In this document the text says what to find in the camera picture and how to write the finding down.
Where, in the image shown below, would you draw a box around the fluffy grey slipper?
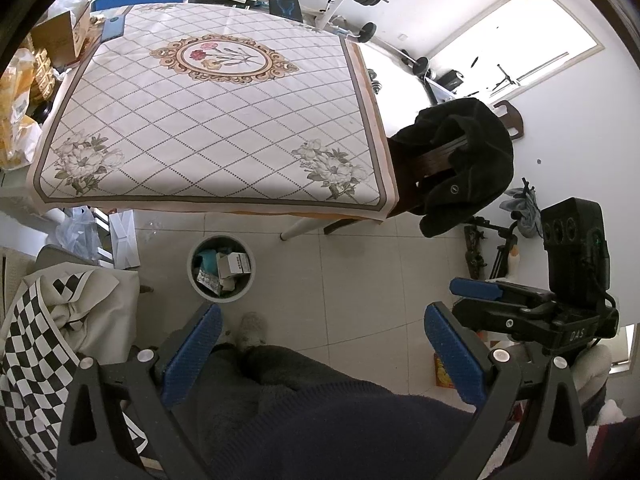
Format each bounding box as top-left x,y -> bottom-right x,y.
234,311 -> 269,352

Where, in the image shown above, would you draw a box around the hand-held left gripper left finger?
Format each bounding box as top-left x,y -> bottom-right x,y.
56,302 -> 223,480

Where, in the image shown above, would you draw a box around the long barbell with black plate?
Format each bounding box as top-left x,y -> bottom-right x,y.
372,35 -> 431,78

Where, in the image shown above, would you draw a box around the folded black tripod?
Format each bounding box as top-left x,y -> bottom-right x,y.
462,216 -> 522,281

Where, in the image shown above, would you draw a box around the person's right forearm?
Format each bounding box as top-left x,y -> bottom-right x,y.
570,344 -> 615,411

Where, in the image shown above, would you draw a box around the yellow plastic bags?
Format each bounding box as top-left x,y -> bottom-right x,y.
0,47 -> 46,168

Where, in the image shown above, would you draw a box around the clear plastic bag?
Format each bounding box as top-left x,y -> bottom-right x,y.
54,206 -> 101,261

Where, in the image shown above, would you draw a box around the floral diamond-pattern tablecloth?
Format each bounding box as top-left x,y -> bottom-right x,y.
27,4 -> 401,223

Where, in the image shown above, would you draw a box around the silver blister pack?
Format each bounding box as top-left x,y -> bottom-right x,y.
196,269 -> 224,297

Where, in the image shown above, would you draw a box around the person's navy sweater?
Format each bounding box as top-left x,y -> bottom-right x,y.
235,380 -> 483,480

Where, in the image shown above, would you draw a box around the blue-grey cloth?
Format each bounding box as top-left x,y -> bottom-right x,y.
500,177 -> 543,238

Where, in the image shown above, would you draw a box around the black jacket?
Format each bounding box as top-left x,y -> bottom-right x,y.
390,98 -> 516,239

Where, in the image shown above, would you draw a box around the cream cloth cover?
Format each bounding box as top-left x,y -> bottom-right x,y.
20,245 -> 141,366

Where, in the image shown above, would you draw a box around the black panel with blue print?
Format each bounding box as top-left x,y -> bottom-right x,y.
269,0 -> 304,23

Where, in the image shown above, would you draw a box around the small white carton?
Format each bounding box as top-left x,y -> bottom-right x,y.
216,251 -> 251,278

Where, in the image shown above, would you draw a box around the printed cardboard box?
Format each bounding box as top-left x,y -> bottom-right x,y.
31,9 -> 93,68

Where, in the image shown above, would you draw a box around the black and white checkered blanket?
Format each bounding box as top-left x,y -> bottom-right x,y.
0,267 -> 151,480

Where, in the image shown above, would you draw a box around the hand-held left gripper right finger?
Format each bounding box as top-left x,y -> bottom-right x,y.
424,301 -> 591,480

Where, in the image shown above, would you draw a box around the round white trash bin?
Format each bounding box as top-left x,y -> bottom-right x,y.
186,234 -> 257,303

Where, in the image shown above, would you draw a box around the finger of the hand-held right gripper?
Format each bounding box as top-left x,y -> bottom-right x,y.
449,277 -> 556,311

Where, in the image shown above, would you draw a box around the blue phone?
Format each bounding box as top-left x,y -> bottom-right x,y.
101,15 -> 126,42

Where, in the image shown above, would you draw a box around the orange packet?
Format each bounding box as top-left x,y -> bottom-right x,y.
432,354 -> 457,389

